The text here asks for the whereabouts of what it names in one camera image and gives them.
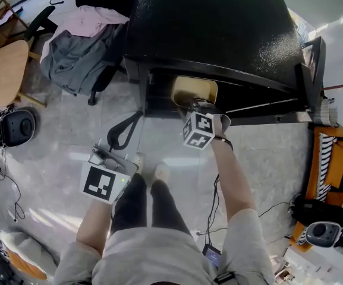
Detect thin black floor cable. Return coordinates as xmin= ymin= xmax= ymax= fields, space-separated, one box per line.
xmin=0 ymin=147 xmax=26 ymax=222

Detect person's right white shoe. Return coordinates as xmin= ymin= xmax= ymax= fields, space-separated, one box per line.
xmin=153 ymin=161 xmax=171 ymax=186

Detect person's white shoe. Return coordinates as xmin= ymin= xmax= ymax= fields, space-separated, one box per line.
xmin=153 ymin=161 xmax=171 ymax=186
xmin=133 ymin=152 xmax=145 ymax=175

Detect person's grey shirt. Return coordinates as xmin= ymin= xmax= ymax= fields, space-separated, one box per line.
xmin=52 ymin=208 xmax=276 ymax=285

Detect person's left forearm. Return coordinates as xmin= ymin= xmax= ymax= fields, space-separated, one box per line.
xmin=75 ymin=199 xmax=114 ymax=257

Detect black wrist strap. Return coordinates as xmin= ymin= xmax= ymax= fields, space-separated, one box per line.
xmin=214 ymin=137 xmax=234 ymax=151

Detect white cabinet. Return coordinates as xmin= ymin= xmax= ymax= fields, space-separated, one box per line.
xmin=275 ymin=245 xmax=311 ymax=285

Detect beige plastic container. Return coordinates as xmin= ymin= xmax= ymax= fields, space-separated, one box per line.
xmin=171 ymin=75 xmax=219 ymax=112

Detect pink garment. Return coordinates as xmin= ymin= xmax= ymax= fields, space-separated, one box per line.
xmin=40 ymin=5 xmax=130 ymax=64

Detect black white striped blanket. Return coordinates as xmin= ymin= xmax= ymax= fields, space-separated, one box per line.
xmin=316 ymin=132 xmax=338 ymax=203

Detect light wooden round table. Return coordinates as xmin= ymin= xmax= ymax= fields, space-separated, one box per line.
xmin=0 ymin=39 xmax=47 ymax=111

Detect person's right chest strap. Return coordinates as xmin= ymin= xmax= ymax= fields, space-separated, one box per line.
xmin=215 ymin=271 xmax=236 ymax=284

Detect orange chair with white cushion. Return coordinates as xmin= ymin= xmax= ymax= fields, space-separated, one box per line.
xmin=0 ymin=232 xmax=59 ymax=281

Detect orange sofa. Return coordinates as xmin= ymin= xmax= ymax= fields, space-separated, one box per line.
xmin=289 ymin=125 xmax=343 ymax=252

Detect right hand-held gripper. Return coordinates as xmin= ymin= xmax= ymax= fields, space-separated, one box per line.
xmin=181 ymin=95 xmax=231 ymax=150

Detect black office chair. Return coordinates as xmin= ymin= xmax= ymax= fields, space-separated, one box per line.
xmin=24 ymin=0 xmax=136 ymax=106

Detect person's right forearm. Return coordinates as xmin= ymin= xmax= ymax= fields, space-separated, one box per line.
xmin=211 ymin=137 xmax=258 ymax=222

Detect person's left white shoe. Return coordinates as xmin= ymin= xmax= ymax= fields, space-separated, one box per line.
xmin=133 ymin=152 xmax=145 ymax=175

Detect person's black trousers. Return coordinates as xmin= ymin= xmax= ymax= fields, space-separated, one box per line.
xmin=110 ymin=172 xmax=196 ymax=237

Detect white grey headset device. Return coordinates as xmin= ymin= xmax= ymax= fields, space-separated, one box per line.
xmin=304 ymin=221 xmax=343 ymax=249

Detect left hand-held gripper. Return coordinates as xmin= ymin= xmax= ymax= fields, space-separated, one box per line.
xmin=79 ymin=110 xmax=145 ymax=203

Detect black waist device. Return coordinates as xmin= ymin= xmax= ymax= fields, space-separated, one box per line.
xmin=202 ymin=243 xmax=222 ymax=271

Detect grey garment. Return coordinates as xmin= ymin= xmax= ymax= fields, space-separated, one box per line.
xmin=40 ymin=25 xmax=124 ymax=96

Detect row of books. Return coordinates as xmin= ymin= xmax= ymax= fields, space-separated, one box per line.
xmin=312 ymin=98 xmax=338 ymax=127

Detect black robot vacuum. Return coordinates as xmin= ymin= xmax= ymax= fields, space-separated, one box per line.
xmin=1 ymin=108 xmax=38 ymax=148

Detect long black cable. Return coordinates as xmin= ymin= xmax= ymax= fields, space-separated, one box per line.
xmin=257 ymin=200 xmax=294 ymax=219

